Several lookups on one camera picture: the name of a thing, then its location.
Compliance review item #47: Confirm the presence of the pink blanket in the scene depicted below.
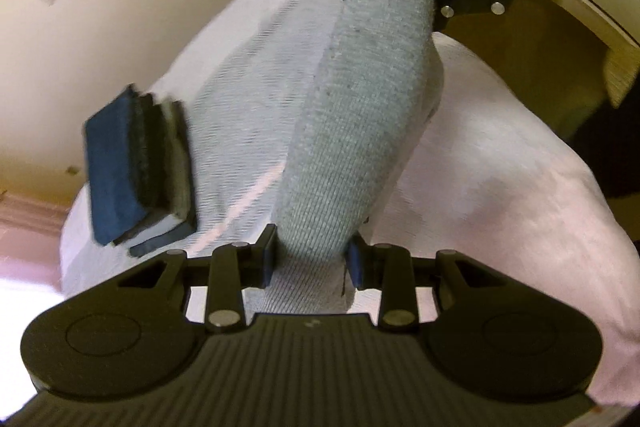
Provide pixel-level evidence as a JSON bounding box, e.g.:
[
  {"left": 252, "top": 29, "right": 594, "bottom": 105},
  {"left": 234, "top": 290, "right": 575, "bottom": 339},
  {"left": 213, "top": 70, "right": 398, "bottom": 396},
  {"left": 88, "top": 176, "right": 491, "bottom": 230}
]
[{"left": 345, "top": 31, "right": 640, "bottom": 408}]

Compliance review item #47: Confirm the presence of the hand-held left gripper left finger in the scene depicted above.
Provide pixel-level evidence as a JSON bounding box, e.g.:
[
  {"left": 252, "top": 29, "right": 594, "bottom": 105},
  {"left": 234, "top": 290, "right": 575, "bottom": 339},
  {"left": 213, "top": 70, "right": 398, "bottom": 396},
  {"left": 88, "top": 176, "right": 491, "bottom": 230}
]
[{"left": 117, "top": 223, "right": 279, "bottom": 334}]

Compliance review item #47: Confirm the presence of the grey-green knit garment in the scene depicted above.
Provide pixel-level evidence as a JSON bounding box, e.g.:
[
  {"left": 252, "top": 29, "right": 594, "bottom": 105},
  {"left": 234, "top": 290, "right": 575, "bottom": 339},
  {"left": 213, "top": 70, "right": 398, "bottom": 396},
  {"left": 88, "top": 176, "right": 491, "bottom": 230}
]
[{"left": 245, "top": 0, "right": 447, "bottom": 315}]

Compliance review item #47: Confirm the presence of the dark blue folded garment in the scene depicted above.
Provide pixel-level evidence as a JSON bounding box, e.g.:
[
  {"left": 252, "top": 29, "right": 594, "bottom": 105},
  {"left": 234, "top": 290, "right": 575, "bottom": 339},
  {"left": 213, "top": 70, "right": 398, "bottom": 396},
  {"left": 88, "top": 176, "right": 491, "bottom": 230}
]
[{"left": 83, "top": 84, "right": 152, "bottom": 247}]

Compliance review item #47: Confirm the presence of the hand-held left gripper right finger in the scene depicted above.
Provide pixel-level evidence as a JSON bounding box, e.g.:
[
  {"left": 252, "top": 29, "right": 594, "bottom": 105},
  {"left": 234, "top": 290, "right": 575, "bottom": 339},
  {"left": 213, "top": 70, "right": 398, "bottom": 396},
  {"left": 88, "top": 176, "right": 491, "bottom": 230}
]
[{"left": 345, "top": 232, "right": 507, "bottom": 334}]

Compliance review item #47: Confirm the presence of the grey folded garment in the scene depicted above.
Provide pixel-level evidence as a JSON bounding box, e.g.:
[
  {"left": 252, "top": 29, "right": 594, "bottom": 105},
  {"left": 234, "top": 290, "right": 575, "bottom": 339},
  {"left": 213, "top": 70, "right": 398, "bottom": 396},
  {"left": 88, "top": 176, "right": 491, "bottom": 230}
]
[{"left": 129, "top": 100, "right": 198, "bottom": 258}]

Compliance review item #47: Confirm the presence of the black folded garment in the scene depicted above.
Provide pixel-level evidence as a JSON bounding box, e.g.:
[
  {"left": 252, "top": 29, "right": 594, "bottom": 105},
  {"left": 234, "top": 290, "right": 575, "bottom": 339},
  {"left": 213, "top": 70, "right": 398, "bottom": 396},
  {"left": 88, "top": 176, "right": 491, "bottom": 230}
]
[{"left": 113, "top": 92, "right": 173, "bottom": 244}]

